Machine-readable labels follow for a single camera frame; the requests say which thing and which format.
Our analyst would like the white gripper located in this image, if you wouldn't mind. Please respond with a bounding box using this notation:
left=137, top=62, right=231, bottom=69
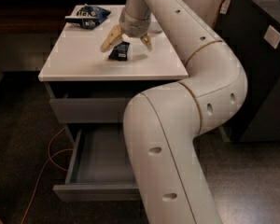
left=100, top=8, right=152, bottom=52

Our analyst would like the blue rxbar blueberry wrapper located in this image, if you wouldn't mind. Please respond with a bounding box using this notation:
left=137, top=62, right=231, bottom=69
left=108, top=41, right=130, bottom=62

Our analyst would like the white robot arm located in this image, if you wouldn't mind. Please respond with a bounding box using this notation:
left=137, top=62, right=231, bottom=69
left=101, top=0, right=247, bottom=224

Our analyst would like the white top drawer cabinet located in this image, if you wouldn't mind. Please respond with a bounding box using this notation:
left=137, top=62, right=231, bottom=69
left=38, top=5, right=188, bottom=141

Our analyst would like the grey upper drawer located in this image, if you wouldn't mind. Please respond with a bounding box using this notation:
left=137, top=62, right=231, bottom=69
left=49, top=91, right=135, bottom=123

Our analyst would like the grey open middle drawer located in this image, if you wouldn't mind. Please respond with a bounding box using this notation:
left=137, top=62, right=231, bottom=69
left=53, top=123, right=140, bottom=202

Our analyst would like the white bowl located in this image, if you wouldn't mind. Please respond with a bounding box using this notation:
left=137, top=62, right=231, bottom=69
left=149, top=21, right=162, bottom=34

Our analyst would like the blue chip bag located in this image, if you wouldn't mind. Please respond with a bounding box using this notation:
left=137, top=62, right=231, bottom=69
left=64, top=5, right=111, bottom=30

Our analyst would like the white paper tag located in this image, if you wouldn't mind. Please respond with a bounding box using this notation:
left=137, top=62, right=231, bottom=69
left=219, top=0, right=231, bottom=15

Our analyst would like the dark grey side cabinet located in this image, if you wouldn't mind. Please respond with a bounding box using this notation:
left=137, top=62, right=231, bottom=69
left=215, top=0, right=280, bottom=142

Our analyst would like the white wall outlet plate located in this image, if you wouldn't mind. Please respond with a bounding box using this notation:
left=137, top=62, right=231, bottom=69
left=264, top=25, right=280, bottom=49

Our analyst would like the orange cable on floor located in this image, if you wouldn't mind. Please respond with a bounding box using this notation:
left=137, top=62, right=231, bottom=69
left=20, top=127, right=74, bottom=224

